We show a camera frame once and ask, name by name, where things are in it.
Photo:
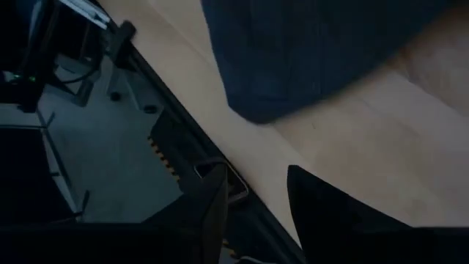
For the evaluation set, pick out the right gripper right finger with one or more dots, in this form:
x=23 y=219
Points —
x=337 y=227

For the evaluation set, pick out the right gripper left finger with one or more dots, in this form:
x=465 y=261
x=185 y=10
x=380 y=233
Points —
x=190 y=227

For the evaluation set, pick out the dark grey cargo shorts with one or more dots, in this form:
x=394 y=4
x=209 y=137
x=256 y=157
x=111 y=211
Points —
x=311 y=55

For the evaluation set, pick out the yellow black striped tape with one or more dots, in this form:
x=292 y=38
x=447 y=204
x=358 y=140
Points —
x=163 y=159

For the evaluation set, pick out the small black floor disc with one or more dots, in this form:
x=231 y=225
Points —
x=150 y=109
x=115 y=96

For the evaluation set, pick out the black flat panel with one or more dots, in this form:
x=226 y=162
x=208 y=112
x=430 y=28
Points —
x=25 y=176

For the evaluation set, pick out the black device green light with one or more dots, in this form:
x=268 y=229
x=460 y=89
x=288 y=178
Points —
x=22 y=88

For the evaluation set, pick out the black frame clamp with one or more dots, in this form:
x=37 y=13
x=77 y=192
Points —
x=122 y=44

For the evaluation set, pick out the white frame bracket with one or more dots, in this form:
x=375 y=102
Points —
x=84 y=11

